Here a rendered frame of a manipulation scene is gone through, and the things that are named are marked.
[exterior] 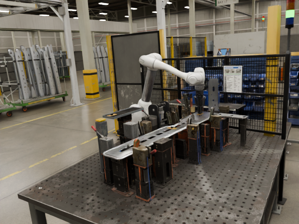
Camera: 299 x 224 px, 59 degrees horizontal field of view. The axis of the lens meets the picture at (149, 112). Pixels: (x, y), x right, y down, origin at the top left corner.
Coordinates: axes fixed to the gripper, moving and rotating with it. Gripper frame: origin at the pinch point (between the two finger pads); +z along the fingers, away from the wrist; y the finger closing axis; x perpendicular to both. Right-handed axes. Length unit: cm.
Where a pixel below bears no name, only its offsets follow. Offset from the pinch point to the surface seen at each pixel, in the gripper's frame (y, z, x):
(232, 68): 10, -35, 53
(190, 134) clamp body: 16.4, 10.0, -44.4
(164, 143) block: 21, 3, -85
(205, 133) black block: 18.3, 14.8, -23.2
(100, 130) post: -31, -3, -100
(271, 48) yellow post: 48, -54, 57
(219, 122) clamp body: 24.7, 7.2, -9.1
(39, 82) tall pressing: -770, 28, 231
